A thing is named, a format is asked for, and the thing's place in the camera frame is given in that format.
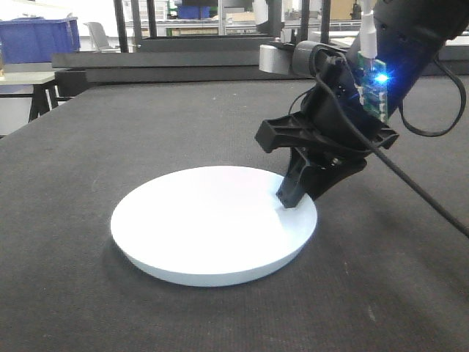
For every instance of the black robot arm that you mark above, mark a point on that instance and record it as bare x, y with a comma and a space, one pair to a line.
407, 36

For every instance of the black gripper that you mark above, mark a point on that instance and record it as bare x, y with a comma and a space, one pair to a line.
331, 135

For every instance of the pale blue round tray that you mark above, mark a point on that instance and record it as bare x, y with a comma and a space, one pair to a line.
211, 226

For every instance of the green circuit board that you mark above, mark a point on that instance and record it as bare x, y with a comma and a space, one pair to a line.
373, 87

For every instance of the grey office chair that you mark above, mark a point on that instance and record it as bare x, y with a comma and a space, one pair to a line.
100, 39

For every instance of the black foam board stack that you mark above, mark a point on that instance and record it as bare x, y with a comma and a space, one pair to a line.
167, 67

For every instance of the blue plastic crate background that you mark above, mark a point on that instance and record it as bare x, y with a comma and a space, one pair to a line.
36, 40

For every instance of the grey cylindrical robot base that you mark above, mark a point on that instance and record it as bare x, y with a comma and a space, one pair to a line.
286, 58

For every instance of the black metal frame rack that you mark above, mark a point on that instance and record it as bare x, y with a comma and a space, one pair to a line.
213, 32

